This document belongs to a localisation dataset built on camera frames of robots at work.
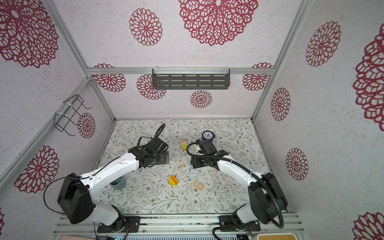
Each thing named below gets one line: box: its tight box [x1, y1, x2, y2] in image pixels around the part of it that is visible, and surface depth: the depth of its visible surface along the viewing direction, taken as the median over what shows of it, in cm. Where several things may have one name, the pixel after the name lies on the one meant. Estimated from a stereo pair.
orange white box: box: [256, 233, 298, 240], surface depth 67 cm
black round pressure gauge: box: [202, 130, 216, 140], surface depth 109 cm
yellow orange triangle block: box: [169, 175, 179, 186], surface depth 89 cm
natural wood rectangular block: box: [193, 180, 204, 191], surface depth 88 cm
